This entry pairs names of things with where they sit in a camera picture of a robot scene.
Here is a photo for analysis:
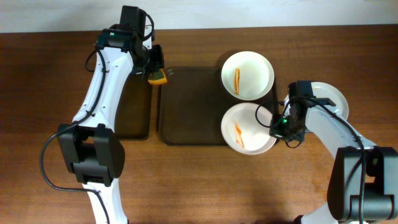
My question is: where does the orange green sponge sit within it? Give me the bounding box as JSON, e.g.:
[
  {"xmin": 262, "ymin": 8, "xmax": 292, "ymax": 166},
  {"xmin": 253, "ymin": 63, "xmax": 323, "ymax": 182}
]
[{"xmin": 147, "ymin": 68, "xmax": 167, "ymax": 85}]

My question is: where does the white plate with ketchup streak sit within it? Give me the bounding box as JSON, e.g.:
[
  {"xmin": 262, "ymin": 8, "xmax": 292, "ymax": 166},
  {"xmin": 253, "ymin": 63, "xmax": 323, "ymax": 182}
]
[{"xmin": 284, "ymin": 82, "xmax": 349, "ymax": 137}]

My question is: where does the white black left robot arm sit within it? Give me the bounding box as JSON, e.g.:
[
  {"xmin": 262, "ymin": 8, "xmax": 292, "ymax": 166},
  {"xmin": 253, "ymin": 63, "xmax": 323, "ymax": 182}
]
[{"xmin": 56, "ymin": 28, "xmax": 164, "ymax": 223}]

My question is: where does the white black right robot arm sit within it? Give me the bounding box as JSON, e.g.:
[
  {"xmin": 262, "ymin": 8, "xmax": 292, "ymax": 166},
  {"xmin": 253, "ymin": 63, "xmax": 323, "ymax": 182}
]
[{"xmin": 270, "ymin": 96, "xmax": 397, "ymax": 223}]

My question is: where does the large dark brown tray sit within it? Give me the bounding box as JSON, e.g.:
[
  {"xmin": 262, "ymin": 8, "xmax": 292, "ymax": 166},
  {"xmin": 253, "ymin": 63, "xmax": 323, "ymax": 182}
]
[{"xmin": 158, "ymin": 66, "xmax": 279, "ymax": 146}]

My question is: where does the small dark brown tray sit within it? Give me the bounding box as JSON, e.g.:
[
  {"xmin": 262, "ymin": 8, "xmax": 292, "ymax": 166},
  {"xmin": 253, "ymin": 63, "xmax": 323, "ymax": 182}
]
[{"xmin": 115, "ymin": 75, "xmax": 152, "ymax": 139}]

